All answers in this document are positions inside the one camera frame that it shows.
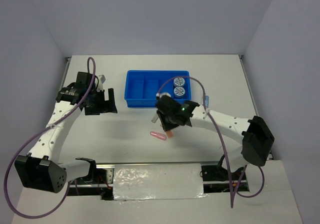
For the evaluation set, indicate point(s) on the blue compartment tray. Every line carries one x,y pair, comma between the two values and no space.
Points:
142,86

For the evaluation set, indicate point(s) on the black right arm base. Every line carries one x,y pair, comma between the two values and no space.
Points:
211,173

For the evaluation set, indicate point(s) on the silver foil sheet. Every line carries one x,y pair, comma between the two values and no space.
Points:
158,181

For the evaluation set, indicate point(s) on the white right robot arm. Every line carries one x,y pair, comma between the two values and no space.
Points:
254,137

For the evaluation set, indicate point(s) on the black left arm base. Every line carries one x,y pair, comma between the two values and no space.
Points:
104,183

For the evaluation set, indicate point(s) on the grey eraser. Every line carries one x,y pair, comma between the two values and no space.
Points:
155,118

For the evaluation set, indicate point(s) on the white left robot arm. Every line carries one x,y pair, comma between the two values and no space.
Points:
40,169

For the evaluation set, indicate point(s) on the pink clear case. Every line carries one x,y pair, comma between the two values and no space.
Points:
158,135

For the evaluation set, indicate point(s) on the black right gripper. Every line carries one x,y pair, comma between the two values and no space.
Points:
167,126

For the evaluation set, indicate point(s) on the orange clear case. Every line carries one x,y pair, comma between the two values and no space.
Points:
169,134

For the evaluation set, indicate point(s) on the blue jar patterned lid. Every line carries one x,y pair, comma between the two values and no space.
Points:
179,82

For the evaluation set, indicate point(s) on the blue jar sideways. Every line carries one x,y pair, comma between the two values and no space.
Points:
179,92

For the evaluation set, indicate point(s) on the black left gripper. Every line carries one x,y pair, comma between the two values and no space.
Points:
106,106

